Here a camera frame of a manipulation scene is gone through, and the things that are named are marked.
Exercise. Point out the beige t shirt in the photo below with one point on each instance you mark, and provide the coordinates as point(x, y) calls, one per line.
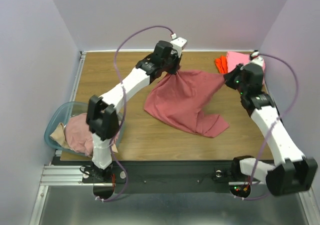
point(58, 135)

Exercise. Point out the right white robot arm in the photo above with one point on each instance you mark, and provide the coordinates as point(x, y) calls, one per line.
point(291, 171)

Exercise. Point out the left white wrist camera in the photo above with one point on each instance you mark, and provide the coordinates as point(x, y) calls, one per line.
point(178, 43)

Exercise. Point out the folded pink t shirt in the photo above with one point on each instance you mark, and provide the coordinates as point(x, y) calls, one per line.
point(234, 58)

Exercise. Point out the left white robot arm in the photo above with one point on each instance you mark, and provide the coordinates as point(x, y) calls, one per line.
point(102, 111)

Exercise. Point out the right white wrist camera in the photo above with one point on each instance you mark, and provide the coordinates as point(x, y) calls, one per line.
point(256, 58)

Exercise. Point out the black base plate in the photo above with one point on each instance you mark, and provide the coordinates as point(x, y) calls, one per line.
point(151, 177)

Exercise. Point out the folded orange t shirt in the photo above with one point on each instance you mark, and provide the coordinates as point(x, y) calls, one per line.
point(221, 64)

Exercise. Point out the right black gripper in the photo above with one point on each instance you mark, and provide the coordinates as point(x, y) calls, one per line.
point(230, 77)

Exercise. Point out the clear blue plastic bin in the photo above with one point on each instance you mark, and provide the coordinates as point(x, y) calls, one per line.
point(62, 115)

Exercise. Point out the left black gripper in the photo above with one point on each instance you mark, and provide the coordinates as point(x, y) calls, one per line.
point(177, 59)

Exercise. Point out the dusty pink t shirt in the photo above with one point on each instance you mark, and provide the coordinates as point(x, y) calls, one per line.
point(78, 136)

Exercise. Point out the rose red t shirt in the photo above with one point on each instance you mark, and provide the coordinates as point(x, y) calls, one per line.
point(178, 101)

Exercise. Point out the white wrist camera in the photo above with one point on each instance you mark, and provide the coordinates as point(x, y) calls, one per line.
point(178, 43)
point(256, 58)

